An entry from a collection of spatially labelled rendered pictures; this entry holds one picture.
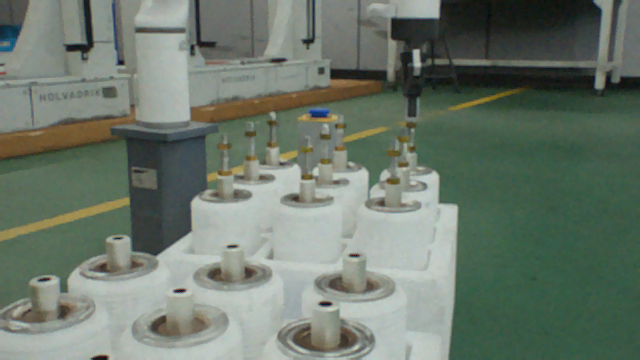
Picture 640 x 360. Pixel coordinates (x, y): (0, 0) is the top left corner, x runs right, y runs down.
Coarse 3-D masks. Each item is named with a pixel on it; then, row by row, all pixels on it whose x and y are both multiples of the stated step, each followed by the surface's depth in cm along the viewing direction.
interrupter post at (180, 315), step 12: (180, 288) 57; (168, 300) 56; (180, 300) 55; (192, 300) 56; (168, 312) 56; (180, 312) 56; (192, 312) 56; (168, 324) 56; (180, 324) 56; (192, 324) 56
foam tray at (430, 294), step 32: (448, 224) 112; (160, 256) 96; (192, 256) 96; (256, 256) 96; (448, 256) 97; (288, 288) 92; (416, 288) 88; (448, 288) 93; (416, 320) 89; (448, 320) 100; (448, 352) 107
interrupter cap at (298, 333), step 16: (304, 320) 57; (288, 336) 54; (304, 336) 55; (352, 336) 55; (368, 336) 54; (288, 352) 52; (304, 352) 52; (320, 352) 52; (336, 352) 52; (352, 352) 52; (368, 352) 52
